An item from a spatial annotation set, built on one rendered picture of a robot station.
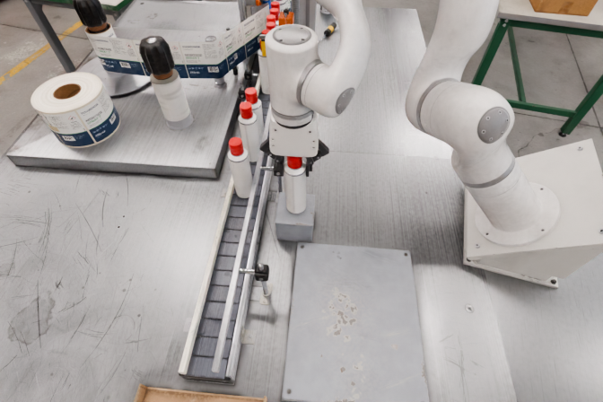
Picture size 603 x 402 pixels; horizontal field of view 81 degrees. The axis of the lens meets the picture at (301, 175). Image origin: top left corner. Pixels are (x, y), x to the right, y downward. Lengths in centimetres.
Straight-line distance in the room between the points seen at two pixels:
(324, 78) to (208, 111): 79
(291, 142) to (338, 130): 57
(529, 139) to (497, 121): 217
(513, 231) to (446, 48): 48
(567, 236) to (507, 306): 22
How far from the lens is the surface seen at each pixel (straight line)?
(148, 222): 110
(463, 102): 69
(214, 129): 122
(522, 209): 94
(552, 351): 105
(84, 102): 124
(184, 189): 114
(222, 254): 93
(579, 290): 116
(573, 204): 102
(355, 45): 56
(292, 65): 57
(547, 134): 297
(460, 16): 73
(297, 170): 78
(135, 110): 139
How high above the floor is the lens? 169
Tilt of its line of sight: 51 degrees down
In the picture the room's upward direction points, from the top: straight up
